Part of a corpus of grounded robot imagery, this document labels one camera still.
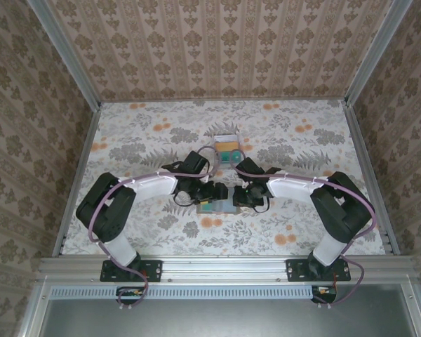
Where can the grey folding card holder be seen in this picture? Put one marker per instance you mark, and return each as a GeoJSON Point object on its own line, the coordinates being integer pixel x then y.
{"type": "Point", "coordinates": [230, 209]}

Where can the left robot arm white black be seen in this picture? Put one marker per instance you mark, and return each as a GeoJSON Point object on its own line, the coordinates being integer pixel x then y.
{"type": "Point", "coordinates": [151, 187]}

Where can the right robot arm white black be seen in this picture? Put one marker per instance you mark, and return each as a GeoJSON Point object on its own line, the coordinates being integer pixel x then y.
{"type": "Point", "coordinates": [291, 187]}

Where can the clear acrylic card tray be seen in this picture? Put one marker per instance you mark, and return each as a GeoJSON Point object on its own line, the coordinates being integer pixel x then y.
{"type": "Point", "coordinates": [215, 165]}

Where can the green card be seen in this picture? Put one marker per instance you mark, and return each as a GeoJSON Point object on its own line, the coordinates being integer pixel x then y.
{"type": "Point", "coordinates": [225, 154]}

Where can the orange card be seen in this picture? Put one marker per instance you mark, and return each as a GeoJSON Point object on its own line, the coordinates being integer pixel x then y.
{"type": "Point", "coordinates": [226, 144]}

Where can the white card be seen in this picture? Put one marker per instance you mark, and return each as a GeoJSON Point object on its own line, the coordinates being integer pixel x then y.
{"type": "Point", "coordinates": [226, 138]}

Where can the grey metal panel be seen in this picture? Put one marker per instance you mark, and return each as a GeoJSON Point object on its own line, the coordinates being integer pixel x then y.
{"type": "Point", "coordinates": [224, 319]}

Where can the black connector board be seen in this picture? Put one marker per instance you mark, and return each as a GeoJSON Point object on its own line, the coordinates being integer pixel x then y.
{"type": "Point", "coordinates": [324, 291]}
{"type": "Point", "coordinates": [130, 292]}

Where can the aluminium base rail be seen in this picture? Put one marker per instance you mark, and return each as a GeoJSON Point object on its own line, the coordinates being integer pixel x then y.
{"type": "Point", "coordinates": [224, 268]}

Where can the aluminium side rail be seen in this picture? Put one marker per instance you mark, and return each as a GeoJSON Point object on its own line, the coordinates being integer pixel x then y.
{"type": "Point", "coordinates": [365, 154]}
{"type": "Point", "coordinates": [84, 154]}

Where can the aluminium corner post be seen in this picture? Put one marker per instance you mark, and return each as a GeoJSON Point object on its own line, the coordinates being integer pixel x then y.
{"type": "Point", "coordinates": [66, 52]}
{"type": "Point", "coordinates": [376, 52]}

